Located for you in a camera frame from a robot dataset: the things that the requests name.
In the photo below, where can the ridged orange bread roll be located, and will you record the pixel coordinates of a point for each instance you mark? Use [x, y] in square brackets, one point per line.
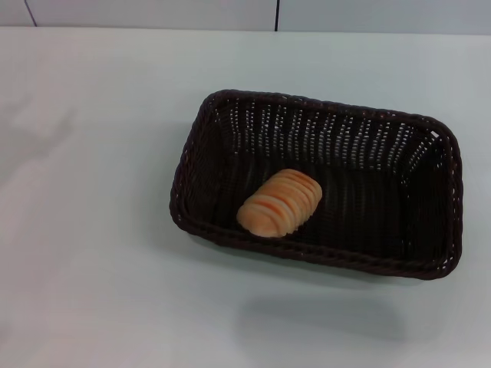
[278, 205]

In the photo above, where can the dark brown woven basket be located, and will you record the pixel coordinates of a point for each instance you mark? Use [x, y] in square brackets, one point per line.
[376, 222]

